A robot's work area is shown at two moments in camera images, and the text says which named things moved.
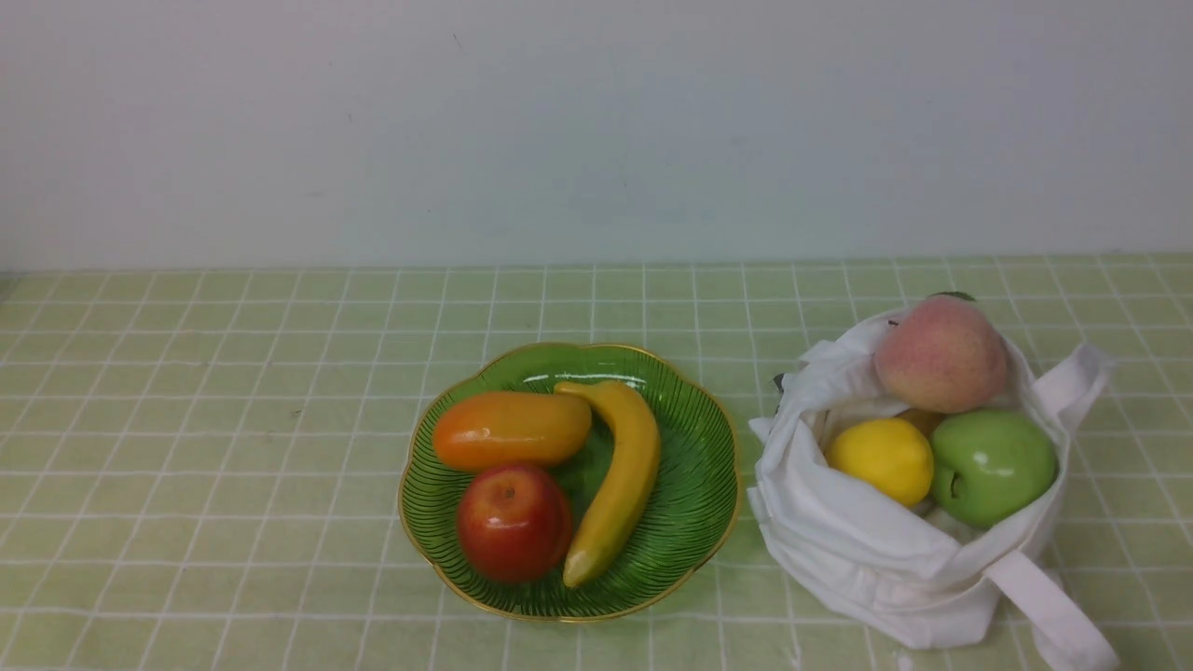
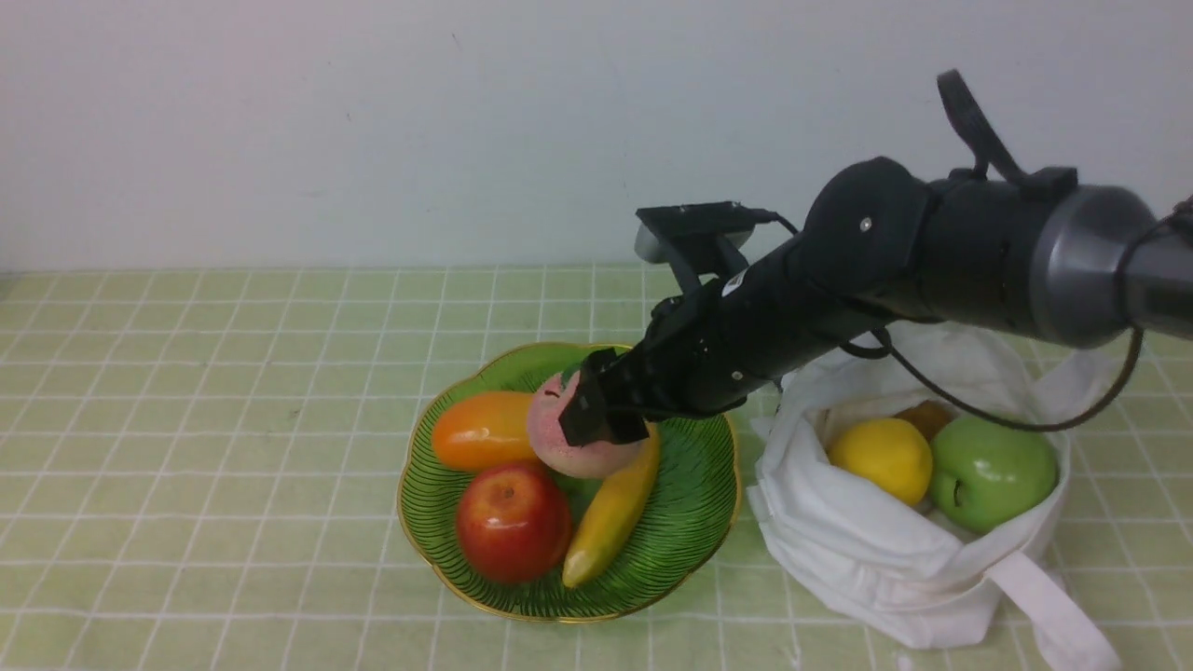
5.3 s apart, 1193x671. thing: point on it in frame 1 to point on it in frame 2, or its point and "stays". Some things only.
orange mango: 486,430 stays
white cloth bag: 910,572 stays
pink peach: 944,354 to 552,441
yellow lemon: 888,456 stays
